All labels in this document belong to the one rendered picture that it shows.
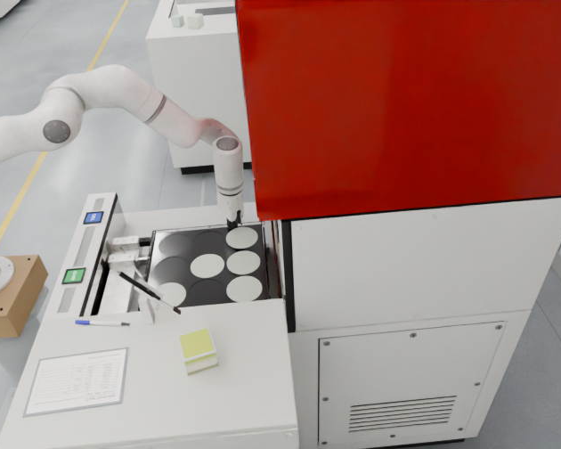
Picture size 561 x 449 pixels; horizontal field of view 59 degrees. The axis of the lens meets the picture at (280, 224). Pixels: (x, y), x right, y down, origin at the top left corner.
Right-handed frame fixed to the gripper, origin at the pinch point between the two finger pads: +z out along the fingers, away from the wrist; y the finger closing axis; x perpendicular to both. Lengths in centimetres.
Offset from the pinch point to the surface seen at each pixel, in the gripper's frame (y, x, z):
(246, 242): 9.3, -0.1, 0.9
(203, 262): 9.6, -15.1, 0.9
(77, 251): -10.7, -46.0, -2.3
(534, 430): 93, 82, 80
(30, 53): -479, -3, 161
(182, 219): -21.5, -9.2, 13.3
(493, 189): 57, 38, -42
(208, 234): -1.0, -8.1, 2.5
